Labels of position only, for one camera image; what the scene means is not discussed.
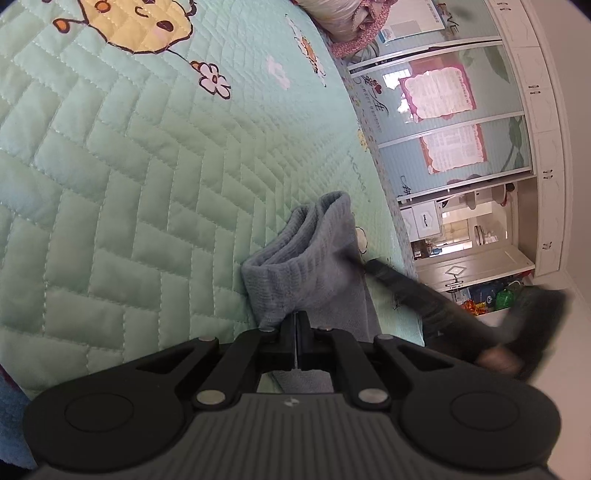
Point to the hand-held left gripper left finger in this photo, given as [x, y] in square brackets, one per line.
[288, 341]

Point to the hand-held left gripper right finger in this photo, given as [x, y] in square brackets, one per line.
[304, 341]

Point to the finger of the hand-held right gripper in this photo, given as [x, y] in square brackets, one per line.
[406, 290]

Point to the person's right hand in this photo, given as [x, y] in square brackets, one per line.
[501, 360]

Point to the pile of colourful bags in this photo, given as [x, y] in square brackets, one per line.
[501, 300]

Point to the white drawer cabinet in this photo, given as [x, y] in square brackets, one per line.
[422, 221]

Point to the white room door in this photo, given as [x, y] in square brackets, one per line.
[485, 265]

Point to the pink-framed paper poster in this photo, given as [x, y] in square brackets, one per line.
[455, 147]
[438, 92]

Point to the sliding door wardrobe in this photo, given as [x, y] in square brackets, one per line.
[498, 78]

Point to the mint green bee-print quilt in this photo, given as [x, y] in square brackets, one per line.
[115, 184]

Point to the grey green cloth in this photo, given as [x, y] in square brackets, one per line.
[364, 54]

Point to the blue white poster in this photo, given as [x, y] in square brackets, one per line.
[411, 21]

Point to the blue cloth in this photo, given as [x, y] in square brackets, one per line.
[14, 415]

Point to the pink floral duvet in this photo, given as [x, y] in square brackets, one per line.
[332, 14]

